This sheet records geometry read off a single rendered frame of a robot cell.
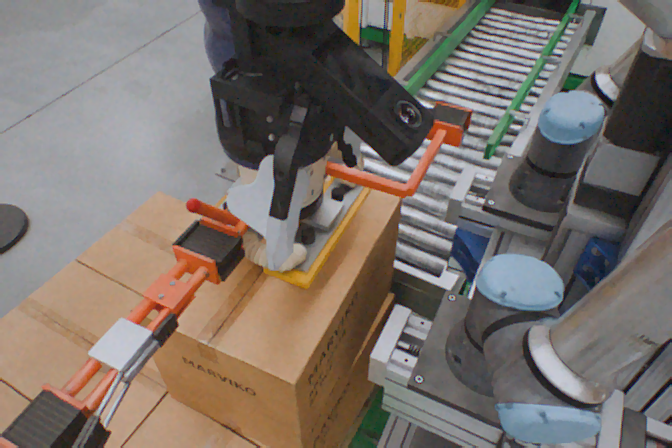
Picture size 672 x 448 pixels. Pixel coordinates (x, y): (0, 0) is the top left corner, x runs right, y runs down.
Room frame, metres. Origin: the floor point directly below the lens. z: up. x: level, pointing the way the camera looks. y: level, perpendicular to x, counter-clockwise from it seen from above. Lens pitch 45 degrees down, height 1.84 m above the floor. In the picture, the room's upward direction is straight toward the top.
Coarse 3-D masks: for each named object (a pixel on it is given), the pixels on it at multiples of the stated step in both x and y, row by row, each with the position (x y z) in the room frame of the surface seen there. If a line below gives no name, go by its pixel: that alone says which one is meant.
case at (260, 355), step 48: (384, 240) 0.90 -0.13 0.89; (240, 288) 0.70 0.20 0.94; (288, 288) 0.70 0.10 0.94; (336, 288) 0.70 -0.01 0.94; (384, 288) 0.94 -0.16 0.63; (192, 336) 0.58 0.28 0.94; (240, 336) 0.58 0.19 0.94; (288, 336) 0.57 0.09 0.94; (336, 336) 0.64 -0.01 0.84; (192, 384) 0.60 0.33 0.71; (240, 384) 0.53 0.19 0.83; (288, 384) 0.47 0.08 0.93; (336, 384) 0.64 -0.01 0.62; (240, 432) 0.54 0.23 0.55; (288, 432) 0.48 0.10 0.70
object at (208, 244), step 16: (192, 224) 0.64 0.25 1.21; (208, 224) 0.64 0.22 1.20; (224, 224) 0.63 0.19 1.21; (176, 240) 0.60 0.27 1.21; (192, 240) 0.61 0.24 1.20; (208, 240) 0.61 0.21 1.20; (224, 240) 0.61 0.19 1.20; (240, 240) 0.60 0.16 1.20; (176, 256) 0.58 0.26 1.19; (192, 256) 0.56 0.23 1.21; (208, 256) 0.57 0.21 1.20; (224, 256) 0.56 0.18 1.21; (240, 256) 0.59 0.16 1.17; (192, 272) 0.57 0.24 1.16; (224, 272) 0.55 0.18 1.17
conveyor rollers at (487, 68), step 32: (480, 32) 2.81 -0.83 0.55; (512, 32) 2.81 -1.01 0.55; (544, 32) 2.81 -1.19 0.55; (448, 64) 2.50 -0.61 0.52; (480, 64) 2.45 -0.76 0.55; (512, 64) 2.45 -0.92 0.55; (416, 96) 2.20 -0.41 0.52; (448, 96) 2.15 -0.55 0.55; (480, 96) 2.15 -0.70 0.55; (512, 96) 2.16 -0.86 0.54; (480, 128) 1.88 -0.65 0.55; (512, 128) 1.89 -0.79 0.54; (384, 160) 1.69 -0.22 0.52; (416, 160) 1.66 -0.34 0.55; (448, 160) 1.66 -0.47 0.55; (480, 160) 1.68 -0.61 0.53; (448, 192) 1.47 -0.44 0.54; (448, 224) 1.29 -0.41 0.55; (416, 256) 1.14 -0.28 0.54
